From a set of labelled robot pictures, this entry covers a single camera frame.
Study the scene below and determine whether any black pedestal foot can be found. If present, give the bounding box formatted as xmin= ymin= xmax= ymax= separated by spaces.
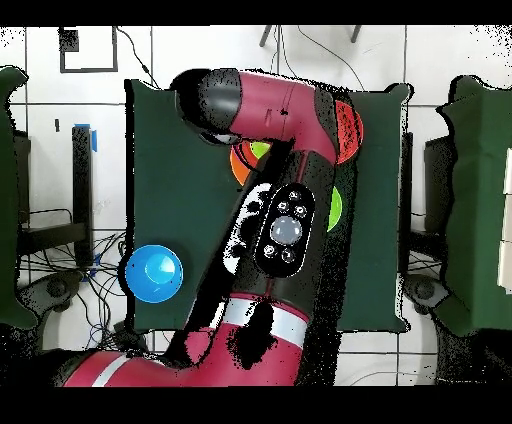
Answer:
xmin=403 ymin=273 xmax=449 ymax=315
xmin=17 ymin=270 xmax=85 ymax=317

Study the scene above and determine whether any tangle of floor cables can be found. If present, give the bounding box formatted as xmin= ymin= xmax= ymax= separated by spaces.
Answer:
xmin=17 ymin=231 xmax=169 ymax=355

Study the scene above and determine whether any light blue bowl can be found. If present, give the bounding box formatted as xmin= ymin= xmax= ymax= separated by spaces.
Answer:
xmin=124 ymin=244 xmax=184 ymax=304

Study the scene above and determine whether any white box stack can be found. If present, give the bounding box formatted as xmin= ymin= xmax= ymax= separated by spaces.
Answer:
xmin=497 ymin=147 xmax=512 ymax=296

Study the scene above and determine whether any dark green table cloth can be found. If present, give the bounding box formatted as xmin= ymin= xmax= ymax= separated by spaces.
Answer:
xmin=123 ymin=78 xmax=413 ymax=335

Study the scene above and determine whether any green bowl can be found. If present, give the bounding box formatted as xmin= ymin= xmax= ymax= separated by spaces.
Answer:
xmin=326 ymin=186 xmax=344 ymax=233

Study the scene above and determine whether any light green cup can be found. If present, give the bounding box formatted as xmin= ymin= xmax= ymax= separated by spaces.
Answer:
xmin=249 ymin=140 xmax=273 ymax=160

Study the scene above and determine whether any red-orange bowl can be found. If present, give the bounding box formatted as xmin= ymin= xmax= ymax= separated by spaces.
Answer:
xmin=235 ymin=140 xmax=265 ymax=171
xmin=334 ymin=99 xmax=365 ymax=166

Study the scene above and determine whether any green clothed side table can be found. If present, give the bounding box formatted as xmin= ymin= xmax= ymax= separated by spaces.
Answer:
xmin=435 ymin=74 xmax=512 ymax=338
xmin=0 ymin=65 xmax=39 ymax=330

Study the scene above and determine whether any black metal stand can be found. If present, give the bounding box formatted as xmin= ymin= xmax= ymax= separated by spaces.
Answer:
xmin=15 ymin=125 xmax=95 ymax=268

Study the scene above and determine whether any black square floor frame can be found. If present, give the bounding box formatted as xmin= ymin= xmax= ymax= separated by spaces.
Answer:
xmin=58 ymin=25 xmax=120 ymax=74

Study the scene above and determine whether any black floor cable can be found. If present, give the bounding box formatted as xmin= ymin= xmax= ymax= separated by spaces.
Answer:
xmin=295 ymin=25 xmax=366 ymax=92
xmin=115 ymin=25 xmax=161 ymax=90

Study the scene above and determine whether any black power brick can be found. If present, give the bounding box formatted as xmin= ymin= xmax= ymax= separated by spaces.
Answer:
xmin=113 ymin=319 xmax=147 ymax=355

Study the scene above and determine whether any blue tape strip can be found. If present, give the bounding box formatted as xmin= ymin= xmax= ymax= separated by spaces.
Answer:
xmin=73 ymin=122 xmax=98 ymax=153

